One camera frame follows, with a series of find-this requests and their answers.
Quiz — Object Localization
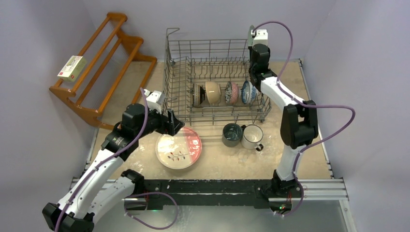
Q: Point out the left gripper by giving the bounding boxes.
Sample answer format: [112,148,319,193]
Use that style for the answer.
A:
[135,104,183,139]

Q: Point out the dark green mug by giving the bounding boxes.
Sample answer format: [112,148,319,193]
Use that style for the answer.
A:
[222,123,246,147]

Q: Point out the brown floral pattern bowl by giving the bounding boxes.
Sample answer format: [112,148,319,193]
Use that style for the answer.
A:
[225,81,240,105]

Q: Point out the white ribbed mug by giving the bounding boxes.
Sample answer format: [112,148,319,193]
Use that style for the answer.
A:
[241,124,264,151]

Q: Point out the blue white pattern bowl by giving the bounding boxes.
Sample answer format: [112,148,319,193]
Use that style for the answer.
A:
[241,80,259,104]

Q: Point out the teal floral plate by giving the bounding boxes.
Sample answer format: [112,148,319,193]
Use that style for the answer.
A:
[248,25,256,50]

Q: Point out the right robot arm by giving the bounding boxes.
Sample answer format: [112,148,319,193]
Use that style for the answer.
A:
[249,43,318,197]

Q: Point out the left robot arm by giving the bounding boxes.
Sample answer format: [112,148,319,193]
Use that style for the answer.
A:
[42,103,185,232]

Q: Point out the wooden shelf rack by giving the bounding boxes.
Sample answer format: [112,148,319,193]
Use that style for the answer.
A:
[49,12,158,130]

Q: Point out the small cardboard box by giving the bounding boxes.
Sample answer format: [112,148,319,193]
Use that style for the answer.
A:
[57,56,87,82]

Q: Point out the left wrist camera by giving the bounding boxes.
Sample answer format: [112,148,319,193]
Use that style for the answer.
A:
[144,89,165,114]

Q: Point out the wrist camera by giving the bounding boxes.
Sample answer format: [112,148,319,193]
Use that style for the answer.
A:
[144,89,165,114]
[253,29,268,46]

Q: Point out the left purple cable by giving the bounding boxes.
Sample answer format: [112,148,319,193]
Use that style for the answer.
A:
[54,87,149,232]

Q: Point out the grey wire dish rack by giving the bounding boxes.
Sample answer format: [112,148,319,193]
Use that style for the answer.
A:
[163,28,272,125]

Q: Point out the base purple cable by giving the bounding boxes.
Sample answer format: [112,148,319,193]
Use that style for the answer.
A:
[124,192,178,231]

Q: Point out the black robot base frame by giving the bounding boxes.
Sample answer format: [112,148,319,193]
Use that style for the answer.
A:
[121,169,302,213]

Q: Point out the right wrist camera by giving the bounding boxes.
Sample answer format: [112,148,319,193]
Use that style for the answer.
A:
[253,29,268,46]

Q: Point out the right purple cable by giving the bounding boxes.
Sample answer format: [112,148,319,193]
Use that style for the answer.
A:
[253,21,356,218]

